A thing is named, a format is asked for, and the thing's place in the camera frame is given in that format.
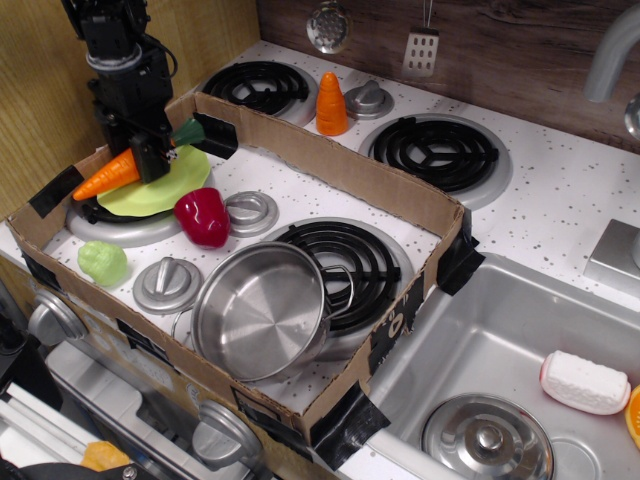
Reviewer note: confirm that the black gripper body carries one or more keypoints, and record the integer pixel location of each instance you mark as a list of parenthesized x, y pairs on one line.
[(135, 88)]

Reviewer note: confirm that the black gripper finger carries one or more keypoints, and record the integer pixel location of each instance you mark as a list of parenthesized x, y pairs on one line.
[(150, 156), (118, 134)]

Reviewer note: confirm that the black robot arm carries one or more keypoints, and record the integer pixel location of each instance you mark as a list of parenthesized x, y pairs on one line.
[(110, 29)]

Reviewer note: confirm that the light green plate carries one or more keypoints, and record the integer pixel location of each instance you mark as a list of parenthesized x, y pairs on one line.
[(160, 187)]

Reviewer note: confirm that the orange toy cone carrot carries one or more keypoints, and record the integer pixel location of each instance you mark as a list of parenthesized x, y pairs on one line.
[(331, 113)]

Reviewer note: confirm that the red toy pepper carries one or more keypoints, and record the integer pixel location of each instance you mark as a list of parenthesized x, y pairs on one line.
[(203, 217)]

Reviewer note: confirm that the front left black burner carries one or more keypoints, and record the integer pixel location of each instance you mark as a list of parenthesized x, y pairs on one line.
[(88, 220)]

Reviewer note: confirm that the black burner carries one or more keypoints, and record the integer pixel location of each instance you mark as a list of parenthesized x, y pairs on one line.
[(88, 220), (364, 270), (273, 88), (459, 156)]

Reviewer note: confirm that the silver middle stove knob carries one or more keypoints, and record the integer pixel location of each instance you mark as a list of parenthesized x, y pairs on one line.
[(251, 213)]

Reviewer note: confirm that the silver stove knob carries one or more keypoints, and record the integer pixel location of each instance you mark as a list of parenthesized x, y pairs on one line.
[(167, 286), (251, 213), (368, 102)]

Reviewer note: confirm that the green toy lettuce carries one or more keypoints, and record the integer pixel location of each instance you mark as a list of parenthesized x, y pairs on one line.
[(105, 263)]

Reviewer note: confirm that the silver front stove knob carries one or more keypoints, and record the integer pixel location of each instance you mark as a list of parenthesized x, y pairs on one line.
[(167, 286)]

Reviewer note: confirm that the back left black burner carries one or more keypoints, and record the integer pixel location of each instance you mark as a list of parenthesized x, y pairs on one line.
[(273, 88)]

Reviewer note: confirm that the stainless steel pot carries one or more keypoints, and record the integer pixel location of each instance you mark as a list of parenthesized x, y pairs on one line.
[(263, 313)]

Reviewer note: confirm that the silver oven knob left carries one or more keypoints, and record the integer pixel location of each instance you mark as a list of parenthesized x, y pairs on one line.
[(53, 321)]

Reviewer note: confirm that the silver oven knob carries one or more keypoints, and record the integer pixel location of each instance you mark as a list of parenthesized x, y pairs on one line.
[(222, 439), (53, 321)]

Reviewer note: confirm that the hanging silver strainer spoon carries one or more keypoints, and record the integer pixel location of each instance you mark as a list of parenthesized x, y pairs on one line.
[(329, 27)]

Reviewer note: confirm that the silver back stove knob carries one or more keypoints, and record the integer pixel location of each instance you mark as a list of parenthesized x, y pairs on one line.
[(368, 102)]

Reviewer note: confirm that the front right black burner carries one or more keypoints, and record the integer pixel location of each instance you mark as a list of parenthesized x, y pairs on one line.
[(364, 270)]

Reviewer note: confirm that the hanging silver spatula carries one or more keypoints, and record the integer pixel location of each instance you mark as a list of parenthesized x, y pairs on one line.
[(421, 47)]

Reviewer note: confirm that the silver oven knob right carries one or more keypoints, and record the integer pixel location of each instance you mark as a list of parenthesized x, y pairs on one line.
[(222, 439)]

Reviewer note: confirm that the yellow orange toy piece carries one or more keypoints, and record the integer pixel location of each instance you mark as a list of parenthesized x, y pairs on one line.
[(100, 456)]

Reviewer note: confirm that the back right black burner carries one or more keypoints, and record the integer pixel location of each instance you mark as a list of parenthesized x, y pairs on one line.
[(459, 156)]

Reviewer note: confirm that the cardboard fence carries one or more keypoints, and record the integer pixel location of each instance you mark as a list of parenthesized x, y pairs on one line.
[(309, 424)]

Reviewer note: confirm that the stainless steel sink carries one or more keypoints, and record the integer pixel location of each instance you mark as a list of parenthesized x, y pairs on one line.
[(492, 338)]

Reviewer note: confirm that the silver pot lid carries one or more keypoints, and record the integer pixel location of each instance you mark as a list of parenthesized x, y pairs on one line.
[(482, 436)]

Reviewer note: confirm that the white pink toy bread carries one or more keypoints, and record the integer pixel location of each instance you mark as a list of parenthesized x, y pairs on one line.
[(584, 385)]

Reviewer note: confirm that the grey faucet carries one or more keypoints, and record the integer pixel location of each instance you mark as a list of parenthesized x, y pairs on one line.
[(610, 56)]

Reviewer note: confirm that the orange toy fruit slice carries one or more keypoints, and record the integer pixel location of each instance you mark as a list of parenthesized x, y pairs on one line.
[(632, 416)]

